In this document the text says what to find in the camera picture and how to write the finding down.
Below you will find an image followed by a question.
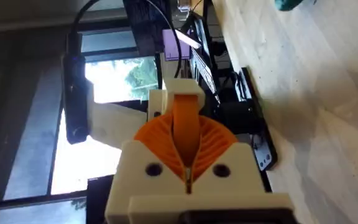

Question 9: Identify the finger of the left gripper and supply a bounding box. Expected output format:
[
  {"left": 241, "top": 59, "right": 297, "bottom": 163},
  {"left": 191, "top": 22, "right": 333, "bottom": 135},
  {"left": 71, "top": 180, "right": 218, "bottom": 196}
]
[
  {"left": 147, "top": 89, "right": 168, "bottom": 123},
  {"left": 163, "top": 78, "right": 206, "bottom": 167}
]

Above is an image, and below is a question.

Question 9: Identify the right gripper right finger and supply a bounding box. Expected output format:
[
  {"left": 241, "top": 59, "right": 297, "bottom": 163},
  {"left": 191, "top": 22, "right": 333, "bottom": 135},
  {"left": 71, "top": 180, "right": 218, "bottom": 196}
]
[{"left": 190, "top": 114, "right": 266, "bottom": 196}]

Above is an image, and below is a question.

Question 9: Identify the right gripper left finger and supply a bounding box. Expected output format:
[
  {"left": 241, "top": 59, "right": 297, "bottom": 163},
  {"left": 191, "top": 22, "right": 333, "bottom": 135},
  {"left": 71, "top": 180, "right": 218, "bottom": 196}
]
[{"left": 105, "top": 113, "right": 188, "bottom": 224}]

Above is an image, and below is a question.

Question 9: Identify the purple box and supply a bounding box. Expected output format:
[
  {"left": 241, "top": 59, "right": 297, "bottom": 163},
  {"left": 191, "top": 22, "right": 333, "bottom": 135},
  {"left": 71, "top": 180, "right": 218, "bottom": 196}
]
[{"left": 162, "top": 29, "right": 202, "bottom": 62}]

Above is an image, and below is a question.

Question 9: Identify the teal green object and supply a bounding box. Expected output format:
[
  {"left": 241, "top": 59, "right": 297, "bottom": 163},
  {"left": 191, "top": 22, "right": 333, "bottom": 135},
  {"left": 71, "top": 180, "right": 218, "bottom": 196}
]
[{"left": 273, "top": 0, "right": 318, "bottom": 12}]

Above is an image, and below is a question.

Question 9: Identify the thin black cable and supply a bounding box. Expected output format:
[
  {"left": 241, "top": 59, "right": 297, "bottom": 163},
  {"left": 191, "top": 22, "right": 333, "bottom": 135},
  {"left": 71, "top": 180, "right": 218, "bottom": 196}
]
[{"left": 144, "top": 0, "right": 183, "bottom": 79}]

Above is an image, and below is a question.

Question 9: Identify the black camera cable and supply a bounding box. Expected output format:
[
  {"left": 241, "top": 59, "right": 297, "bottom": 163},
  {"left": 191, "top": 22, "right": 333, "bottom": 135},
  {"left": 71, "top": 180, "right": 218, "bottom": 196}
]
[{"left": 70, "top": 0, "right": 101, "bottom": 35}]

